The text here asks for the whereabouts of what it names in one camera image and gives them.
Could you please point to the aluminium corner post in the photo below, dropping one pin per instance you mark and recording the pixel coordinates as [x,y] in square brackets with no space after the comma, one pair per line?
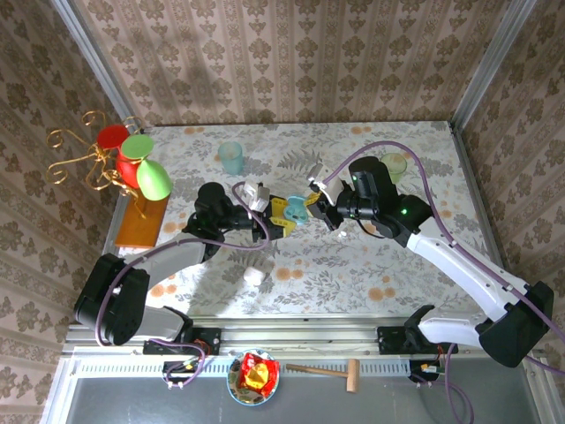
[94,57]
[495,57]

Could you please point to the grey metal shelf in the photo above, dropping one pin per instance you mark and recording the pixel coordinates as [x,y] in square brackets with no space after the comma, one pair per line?
[132,402]

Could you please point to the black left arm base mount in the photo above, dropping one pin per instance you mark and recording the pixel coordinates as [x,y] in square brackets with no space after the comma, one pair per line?
[209,340]

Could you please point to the red plastic goblet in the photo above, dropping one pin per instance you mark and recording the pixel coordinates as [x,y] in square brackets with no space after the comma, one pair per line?
[112,137]

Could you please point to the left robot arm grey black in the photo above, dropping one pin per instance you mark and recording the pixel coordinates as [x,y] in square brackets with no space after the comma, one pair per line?
[176,260]

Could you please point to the aluminium front frame rail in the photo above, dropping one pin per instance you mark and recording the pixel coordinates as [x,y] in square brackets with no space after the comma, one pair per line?
[309,335]

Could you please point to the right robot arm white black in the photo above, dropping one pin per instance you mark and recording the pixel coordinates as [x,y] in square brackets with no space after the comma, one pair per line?
[463,269]

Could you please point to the light blue plastic cup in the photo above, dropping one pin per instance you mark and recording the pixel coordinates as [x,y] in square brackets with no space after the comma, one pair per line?
[231,159]

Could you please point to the light green plastic cup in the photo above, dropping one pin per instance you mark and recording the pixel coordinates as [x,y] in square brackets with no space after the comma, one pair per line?
[397,168]

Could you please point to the wooden rack base board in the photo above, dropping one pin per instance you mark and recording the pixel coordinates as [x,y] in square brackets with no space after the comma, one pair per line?
[141,225]

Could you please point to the green plastic goblet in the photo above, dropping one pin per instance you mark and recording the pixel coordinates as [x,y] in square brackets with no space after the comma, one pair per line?
[153,179]

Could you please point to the small wooden mallet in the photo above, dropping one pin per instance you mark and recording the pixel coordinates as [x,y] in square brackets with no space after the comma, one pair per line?
[351,375]

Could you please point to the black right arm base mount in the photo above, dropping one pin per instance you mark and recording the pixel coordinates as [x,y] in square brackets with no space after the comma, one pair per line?
[390,340]

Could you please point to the red yellow snack packet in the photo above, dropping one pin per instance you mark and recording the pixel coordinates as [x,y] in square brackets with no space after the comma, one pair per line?
[258,375]

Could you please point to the small white object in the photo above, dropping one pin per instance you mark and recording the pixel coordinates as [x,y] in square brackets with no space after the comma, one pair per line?
[254,276]

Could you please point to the patterned bowl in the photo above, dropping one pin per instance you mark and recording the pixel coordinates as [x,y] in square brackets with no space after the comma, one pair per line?
[231,384]

